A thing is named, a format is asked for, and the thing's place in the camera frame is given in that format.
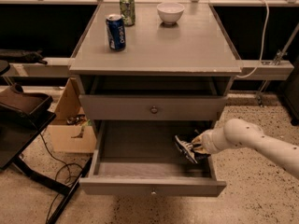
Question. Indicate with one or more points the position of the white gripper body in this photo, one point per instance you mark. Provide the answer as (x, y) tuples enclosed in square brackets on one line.
[(207, 143)]

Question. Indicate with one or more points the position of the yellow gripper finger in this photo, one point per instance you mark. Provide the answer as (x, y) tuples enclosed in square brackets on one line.
[(197, 145)]

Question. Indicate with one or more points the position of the blue chip bag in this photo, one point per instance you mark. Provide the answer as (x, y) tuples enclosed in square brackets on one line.
[(187, 150)]

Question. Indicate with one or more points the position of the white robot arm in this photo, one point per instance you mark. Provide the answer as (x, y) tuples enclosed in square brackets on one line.
[(237, 133)]

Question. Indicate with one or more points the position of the open middle drawer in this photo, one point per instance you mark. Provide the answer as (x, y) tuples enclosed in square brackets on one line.
[(141, 158)]

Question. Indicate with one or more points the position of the grey drawer cabinet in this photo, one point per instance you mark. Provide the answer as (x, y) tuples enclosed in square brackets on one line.
[(190, 58)]

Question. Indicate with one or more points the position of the closed top drawer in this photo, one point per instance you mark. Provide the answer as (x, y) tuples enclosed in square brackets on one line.
[(122, 107)]

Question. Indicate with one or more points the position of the cardboard box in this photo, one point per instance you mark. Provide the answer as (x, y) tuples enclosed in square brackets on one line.
[(71, 131)]

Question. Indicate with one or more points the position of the white bowl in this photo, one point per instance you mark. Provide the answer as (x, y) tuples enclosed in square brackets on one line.
[(170, 12)]

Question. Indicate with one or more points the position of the blue Pepsi can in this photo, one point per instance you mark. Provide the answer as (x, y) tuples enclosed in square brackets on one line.
[(116, 32)]

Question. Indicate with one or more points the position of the green soda can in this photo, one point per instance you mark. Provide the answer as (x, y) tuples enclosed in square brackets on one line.
[(127, 8)]

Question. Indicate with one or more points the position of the black stand with tray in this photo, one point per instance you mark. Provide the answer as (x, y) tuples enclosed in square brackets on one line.
[(16, 135)]

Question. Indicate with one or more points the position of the black object on ledge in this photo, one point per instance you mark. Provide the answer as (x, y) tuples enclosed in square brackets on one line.
[(21, 56)]

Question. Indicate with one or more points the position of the metal bracket rod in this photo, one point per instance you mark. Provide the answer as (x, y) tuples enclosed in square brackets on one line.
[(275, 62)]

